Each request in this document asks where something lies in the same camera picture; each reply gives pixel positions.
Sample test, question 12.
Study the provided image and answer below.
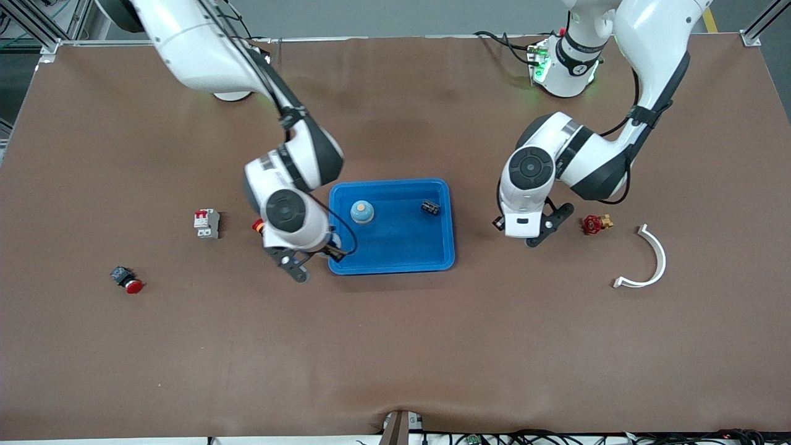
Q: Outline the blue plastic tray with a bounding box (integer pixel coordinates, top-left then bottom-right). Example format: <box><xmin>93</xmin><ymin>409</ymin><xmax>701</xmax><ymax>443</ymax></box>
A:
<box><xmin>326</xmin><ymin>178</ymin><xmax>456</xmax><ymax>276</ymax></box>

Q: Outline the table cover sheet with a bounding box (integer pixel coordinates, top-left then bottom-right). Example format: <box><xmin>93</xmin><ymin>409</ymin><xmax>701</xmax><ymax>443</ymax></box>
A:
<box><xmin>0</xmin><ymin>34</ymin><xmax>791</xmax><ymax>441</ymax></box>

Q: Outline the red push button grey body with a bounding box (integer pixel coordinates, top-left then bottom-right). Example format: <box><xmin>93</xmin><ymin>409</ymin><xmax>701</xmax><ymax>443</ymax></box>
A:
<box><xmin>110</xmin><ymin>266</ymin><xmax>145</xmax><ymax>295</ymax></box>

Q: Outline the white circuit breaker red switch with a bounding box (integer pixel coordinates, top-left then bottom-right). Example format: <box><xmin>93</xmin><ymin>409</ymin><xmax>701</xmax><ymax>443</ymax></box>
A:
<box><xmin>193</xmin><ymin>209</ymin><xmax>221</xmax><ymax>240</ymax></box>

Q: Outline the white curved plastic bracket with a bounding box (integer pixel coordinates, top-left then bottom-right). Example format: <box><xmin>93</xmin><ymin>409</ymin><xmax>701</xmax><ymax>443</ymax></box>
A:
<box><xmin>612</xmin><ymin>224</ymin><xmax>667</xmax><ymax>289</ymax></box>

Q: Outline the black base cable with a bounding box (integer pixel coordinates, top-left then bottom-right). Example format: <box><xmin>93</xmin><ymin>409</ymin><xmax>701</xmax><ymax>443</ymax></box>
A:
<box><xmin>475</xmin><ymin>30</ymin><xmax>544</xmax><ymax>66</ymax></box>

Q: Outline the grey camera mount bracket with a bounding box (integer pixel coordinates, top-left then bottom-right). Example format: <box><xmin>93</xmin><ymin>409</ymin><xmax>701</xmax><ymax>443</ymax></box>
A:
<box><xmin>378</xmin><ymin>410</ymin><xmax>424</xmax><ymax>445</ymax></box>

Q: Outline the black cable bundle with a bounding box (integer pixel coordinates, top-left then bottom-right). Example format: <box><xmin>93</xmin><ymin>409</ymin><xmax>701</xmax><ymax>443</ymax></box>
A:
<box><xmin>426</xmin><ymin>428</ymin><xmax>767</xmax><ymax>445</ymax></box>

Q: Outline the aluminium frame profile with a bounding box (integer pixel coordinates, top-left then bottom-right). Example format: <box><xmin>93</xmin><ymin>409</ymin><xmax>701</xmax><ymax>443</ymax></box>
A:
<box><xmin>742</xmin><ymin>0</ymin><xmax>791</xmax><ymax>47</ymax></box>
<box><xmin>0</xmin><ymin>0</ymin><xmax>93</xmax><ymax>56</ymax></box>

